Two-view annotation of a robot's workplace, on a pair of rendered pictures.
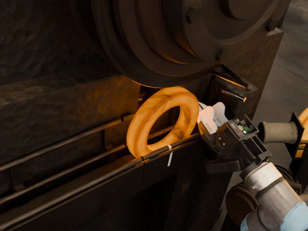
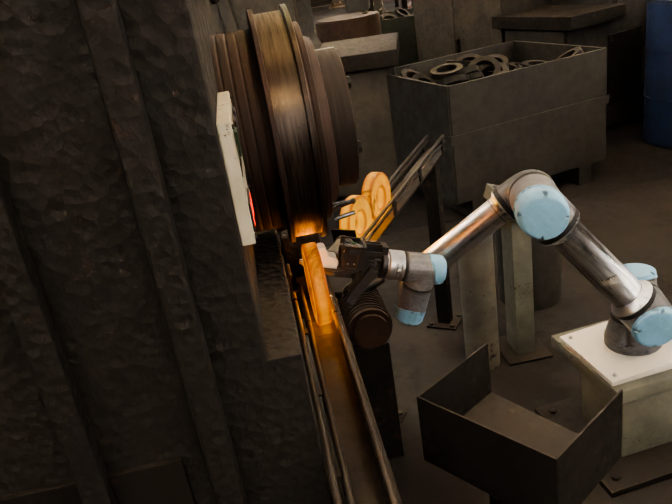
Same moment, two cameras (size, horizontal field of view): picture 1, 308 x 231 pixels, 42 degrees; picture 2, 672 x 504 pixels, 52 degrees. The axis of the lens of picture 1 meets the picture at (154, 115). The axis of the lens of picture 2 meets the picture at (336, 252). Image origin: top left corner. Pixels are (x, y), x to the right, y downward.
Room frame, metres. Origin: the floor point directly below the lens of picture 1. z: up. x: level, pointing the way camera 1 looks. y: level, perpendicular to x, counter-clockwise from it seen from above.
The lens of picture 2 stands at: (-0.22, 1.02, 1.43)
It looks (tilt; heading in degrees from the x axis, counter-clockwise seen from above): 23 degrees down; 310
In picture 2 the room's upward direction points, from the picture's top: 9 degrees counter-clockwise
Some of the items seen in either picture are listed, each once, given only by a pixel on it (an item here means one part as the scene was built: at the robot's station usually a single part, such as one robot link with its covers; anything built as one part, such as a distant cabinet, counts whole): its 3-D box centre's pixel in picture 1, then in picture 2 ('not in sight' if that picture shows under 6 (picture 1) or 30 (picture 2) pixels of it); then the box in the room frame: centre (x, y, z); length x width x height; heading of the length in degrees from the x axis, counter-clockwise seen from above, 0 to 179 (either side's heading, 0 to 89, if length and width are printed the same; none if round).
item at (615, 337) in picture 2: not in sight; (632, 325); (0.21, -0.72, 0.37); 0.15 x 0.15 x 0.10
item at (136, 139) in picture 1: (164, 125); (316, 283); (0.72, -0.03, 0.75); 0.18 x 0.03 x 0.18; 136
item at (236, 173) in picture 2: not in sight; (236, 162); (0.56, 0.29, 1.15); 0.26 x 0.02 x 0.18; 135
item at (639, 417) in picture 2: not in sight; (631, 397); (0.21, -0.72, 0.13); 0.40 x 0.40 x 0.26; 51
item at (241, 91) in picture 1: (223, 119); (304, 271); (0.89, -0.18, 0.68); 0.11 x 0.08 x 0.24; 45
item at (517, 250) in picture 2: not in sight; (517, 273); (0.68, -1.03, 0.31); 0.24 x 0.16 x 0.62; 135
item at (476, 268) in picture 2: not in sight; (478, 299); (0.76, -0.89, 0.26); 0.12 x 0.12 x 0.52
